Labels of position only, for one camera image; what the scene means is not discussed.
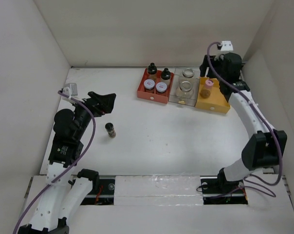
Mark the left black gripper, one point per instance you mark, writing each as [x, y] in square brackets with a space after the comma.
[100, 104]

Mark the yellow plastic tray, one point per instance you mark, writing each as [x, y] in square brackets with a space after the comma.
[216, 102]

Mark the white-lid beige spice jar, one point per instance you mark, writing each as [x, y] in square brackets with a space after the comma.
[161, 88]

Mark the small dark pepper bottle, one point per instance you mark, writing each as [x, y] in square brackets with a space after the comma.
[110, 130]

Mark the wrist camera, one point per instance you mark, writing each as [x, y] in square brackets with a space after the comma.
[69, 91]
[225, 46]

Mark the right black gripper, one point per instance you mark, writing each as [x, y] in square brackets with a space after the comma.
[203, 67]

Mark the white foam front block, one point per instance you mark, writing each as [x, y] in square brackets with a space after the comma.
[158, 190]

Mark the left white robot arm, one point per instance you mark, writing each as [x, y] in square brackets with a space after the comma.
[53, 207]

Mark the clear plastic tray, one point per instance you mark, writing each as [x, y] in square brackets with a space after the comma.
[184, 101]

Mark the brown spice bottle black cap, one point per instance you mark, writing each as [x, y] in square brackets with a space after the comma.
[152, 72]

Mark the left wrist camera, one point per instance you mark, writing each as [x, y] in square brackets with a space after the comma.
[69, 91]

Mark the orange-red plastic tray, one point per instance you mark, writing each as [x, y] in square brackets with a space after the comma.
[154, 95]

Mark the white powder bottle black cap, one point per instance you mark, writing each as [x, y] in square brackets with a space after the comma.
[165, 76]

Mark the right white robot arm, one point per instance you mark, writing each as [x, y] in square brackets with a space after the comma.
[230, 178]

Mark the square glass jar beige grains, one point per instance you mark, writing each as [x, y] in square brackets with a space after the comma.
[187, 75]

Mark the white-lid dark spice jar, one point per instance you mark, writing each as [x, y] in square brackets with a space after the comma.
[149, 85]

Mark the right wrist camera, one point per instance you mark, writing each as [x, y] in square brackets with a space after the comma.
[225, 46]

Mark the round glass jar metal lid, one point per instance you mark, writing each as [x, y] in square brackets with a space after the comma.
[185, 90]

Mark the pink-cap spice bottle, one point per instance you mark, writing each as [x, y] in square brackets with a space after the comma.
[207, 88]

